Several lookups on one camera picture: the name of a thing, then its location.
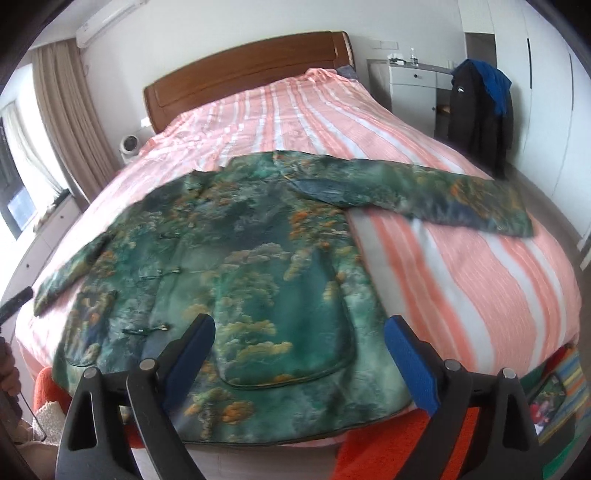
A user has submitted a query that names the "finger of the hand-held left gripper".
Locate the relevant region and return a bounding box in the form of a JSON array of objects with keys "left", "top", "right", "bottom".
[{"left": 0, "top": 286, "right": 35, "bottom": 326}]

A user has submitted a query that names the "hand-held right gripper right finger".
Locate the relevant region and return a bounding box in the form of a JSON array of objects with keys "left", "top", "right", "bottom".
[{"left": 383, "top": 315, "right": 541, "bottom": 480}]

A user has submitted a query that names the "white fuzzy cloth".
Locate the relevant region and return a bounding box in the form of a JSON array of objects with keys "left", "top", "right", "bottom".
[{"left": 18, "top": 401, "right": 65, "bottom": 446}]

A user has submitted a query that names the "wooden headboard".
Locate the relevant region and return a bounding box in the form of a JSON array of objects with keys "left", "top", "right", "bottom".
[{"left": 143, "top": 31, "right": 356, "bottom": 134}]

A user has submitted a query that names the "white sheer curtain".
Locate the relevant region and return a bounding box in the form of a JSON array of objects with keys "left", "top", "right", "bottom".
[{"left": 0, "top": 102, "right": 63, "bottom": 199}]

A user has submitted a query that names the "blue cloth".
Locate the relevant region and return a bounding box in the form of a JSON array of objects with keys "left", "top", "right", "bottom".
[{"left": 464, "top": 59, "right": 512, "bottom": 116}]

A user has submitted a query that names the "white air conditioner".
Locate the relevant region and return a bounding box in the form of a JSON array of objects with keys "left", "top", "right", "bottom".
[{"left": 75, "top": 0, "right": 139, "bottom": 48}]

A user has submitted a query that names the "white bedside drawer cabinet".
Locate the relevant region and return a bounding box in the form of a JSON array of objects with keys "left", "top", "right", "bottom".
[{"left": 367, "top": 58, "right": 458, "bottom": 139}]

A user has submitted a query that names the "pink striped bed sheet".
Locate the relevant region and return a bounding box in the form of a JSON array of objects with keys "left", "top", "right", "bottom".
[{"left": 14, "top": 67, "right": 583, "bottom": 457}]

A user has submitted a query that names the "white wardrobe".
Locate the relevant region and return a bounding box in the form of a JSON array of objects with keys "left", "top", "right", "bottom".
[{"left": 457, "top": 0, "right": 591, "bottom": 222}]

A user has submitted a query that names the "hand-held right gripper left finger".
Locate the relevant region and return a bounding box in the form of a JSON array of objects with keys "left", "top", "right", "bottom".
[{"left": 55, "top": 314, "right": 217, "bottom": 480}]

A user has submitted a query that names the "black jacket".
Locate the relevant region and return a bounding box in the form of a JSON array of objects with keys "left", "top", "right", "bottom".
[{"left": 445, "top": 59, "right": 515, "bottom": 181}]

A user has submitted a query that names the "small white fan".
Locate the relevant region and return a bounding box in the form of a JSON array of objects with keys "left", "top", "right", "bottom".
[{"left": 117, "top": 134, "right": 143, "bottom": 163}]

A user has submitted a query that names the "person's left hand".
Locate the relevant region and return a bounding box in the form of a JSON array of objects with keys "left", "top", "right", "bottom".
[{"left": 0, "top": 337, "right": 21, "bottom": 398}]

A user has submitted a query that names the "orange fleece cloth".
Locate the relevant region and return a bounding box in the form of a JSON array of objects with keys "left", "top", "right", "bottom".
[{"left": 31, "top": 364, "right": 483, "bottom": 480}]

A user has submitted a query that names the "green patterned jacket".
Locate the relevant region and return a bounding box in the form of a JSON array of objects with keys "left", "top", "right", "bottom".
[{"left": 33, "top": 150, "right": 536, "bottom": 446}]

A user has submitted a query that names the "dark framed window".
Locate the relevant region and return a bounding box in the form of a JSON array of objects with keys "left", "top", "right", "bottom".
[{"left": 0, "top": 115, "right": 42, "bottom": 241}]

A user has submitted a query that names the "beige curtain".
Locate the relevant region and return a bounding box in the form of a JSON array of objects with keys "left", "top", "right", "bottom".
[{"left": 33, "top": 39, "right": 118, "bottom": 204}]

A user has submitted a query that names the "white window seat cabinet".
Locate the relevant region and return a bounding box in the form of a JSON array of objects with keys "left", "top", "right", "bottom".
[{"left": 0, "top": 194, "right": 84, "bottom": 333}]

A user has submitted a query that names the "colourful striped bag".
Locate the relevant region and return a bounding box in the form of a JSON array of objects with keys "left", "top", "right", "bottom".
[{"left": 522, "top": 344, "right": 583, "bottom": 444}]

